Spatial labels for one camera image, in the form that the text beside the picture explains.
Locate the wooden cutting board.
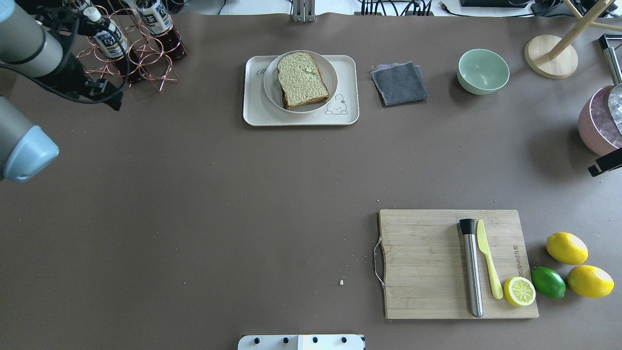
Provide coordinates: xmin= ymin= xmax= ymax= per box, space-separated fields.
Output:
xmin=379 ymin=209 xmax=531 ymax=319

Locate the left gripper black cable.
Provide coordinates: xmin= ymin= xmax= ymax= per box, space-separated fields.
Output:
xmin=0 ymin=10 xmax=132 ymax=105

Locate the wooden cup tree stand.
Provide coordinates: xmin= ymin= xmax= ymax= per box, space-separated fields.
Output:
xmin=524 ymin=0 xmax=622 ymax=79

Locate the copper wire bottle rack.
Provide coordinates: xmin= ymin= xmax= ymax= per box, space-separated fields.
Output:
xmin=65 ymin=0 xmax=179 ymax=91

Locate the white plate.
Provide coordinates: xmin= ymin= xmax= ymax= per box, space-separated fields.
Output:
xmin=263 ymin=50 xmax=338 ymax=114

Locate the yellow lemon lower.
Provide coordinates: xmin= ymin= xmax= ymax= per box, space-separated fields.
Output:
xmin=567 ymin=264 xmax=615 ymax=298

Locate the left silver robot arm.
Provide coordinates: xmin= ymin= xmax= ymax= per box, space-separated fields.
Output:
xmin=0 ymin=0 xmax=123 ymax=183

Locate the dark drink bottle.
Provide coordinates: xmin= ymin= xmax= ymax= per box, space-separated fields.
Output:
xmin=136 ymin=0 xmax=187 ymax=61
xmin=82 ymin=6 xmax=143 ymax=83

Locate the steel muddler black tip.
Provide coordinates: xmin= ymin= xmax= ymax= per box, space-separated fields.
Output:
xmin=459 ymin=218 xmax=484 ymax=317

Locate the dark drink bottle upper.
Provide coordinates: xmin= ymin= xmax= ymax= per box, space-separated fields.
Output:
xmin=136 ymin=0 xmax=187 ymax=61

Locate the bread slice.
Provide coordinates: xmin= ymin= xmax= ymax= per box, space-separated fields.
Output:
xmin=277 ymin=52 xmax=329 ymax=104
xmin=282 ymin=96 xmax=329 ymax=112

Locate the green lime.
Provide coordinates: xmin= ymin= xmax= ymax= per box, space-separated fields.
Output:
xmin=531 ymin=266 xmax=566 ymax=298

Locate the half lemon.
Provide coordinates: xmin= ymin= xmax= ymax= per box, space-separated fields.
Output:
xmin=503 ymin=276 xmax=536 ymax=306

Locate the yellow plastic knife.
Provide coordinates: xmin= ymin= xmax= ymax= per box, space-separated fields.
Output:
xmin=476 ymin=219 xmax=504 ymax=299

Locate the yellow lemon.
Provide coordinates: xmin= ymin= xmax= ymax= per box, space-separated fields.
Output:
xmin=546 ymin=232 xmax=589 ymax=264
xmin=567 ymin=264 xmax=615 ymax=298

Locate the yellow lemon upper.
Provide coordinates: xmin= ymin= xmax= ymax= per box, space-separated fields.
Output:
xmin=546 ymin=232 xmax=589 ymax=264

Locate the aluminium frame post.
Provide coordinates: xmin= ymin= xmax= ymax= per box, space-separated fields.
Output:
xmin=292 ymin=0 xmax=316 ymax=23

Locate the green bowl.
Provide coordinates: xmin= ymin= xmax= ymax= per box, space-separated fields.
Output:
xmin=457 ymin=49 xmax=510 ymax=95

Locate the cream rabbit tray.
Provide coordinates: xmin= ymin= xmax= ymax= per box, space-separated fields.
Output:
xmin=242 ymin=55 xmax=360 ymax=126

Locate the pink bowl with ice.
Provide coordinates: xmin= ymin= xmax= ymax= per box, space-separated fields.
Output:
xmin=578 ymin=86 xmax=621 ymax=157

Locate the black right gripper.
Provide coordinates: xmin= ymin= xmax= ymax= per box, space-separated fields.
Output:
xmin=588 ymin=148 xmax=622 ymax=177

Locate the grey folded cloth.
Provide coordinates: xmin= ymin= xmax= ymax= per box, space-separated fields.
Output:
xmin=371 ymin=61 xmax=429 ymax=107

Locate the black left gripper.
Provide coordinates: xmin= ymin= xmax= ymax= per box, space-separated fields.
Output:
xmin=53 ymin=58 xmax=123 ymax=111

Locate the steel ice scoop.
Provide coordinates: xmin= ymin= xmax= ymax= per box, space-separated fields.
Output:
xmin=598 ymin=34 xmax=622 ymax=132

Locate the dark drink bottle lower left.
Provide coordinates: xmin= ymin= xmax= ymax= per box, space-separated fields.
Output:
xmin=82 ymin=6 xmax=143 ymax=83

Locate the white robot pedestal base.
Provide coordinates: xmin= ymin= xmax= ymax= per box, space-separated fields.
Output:
xmin=237 ymin=334 xmax=366 ymax=350

